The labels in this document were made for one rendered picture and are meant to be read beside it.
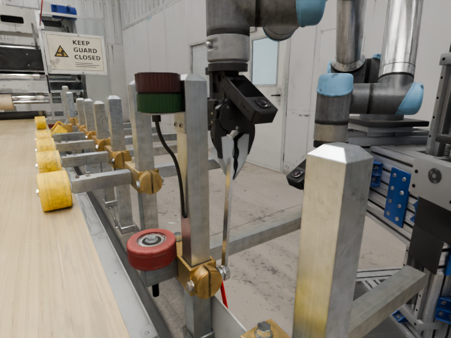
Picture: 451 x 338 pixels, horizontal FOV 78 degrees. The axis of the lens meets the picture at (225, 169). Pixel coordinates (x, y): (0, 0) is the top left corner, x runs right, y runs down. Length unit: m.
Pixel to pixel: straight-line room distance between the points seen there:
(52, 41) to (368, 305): 2.81
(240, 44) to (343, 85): 0.27
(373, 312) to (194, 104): 0.38
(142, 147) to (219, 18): 0.31
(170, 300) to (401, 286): 0.45
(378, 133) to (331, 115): 0.54
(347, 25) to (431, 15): 2.12
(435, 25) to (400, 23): 2.28
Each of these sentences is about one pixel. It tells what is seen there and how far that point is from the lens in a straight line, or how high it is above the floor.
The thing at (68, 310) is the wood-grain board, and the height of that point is 0.90.
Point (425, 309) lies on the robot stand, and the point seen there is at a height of 0.42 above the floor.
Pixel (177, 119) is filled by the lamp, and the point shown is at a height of 1.11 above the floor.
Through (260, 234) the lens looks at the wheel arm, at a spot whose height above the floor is 0.85.
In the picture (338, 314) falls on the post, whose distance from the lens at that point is 0.28.
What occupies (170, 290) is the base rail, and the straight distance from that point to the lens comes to 0.72.
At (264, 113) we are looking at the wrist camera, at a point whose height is 1.11.
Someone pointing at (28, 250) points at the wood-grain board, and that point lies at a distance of 0.56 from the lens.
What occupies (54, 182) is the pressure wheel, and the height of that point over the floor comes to 0.97.
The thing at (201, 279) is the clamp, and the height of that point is 0.86.
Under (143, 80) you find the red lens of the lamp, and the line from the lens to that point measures 0.38.
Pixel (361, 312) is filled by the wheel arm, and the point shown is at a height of 0.85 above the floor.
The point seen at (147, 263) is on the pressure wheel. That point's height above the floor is 0.89.
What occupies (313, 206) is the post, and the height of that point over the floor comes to 1.06.
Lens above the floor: 1.15
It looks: 16 degrees down
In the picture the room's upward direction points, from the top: straight up
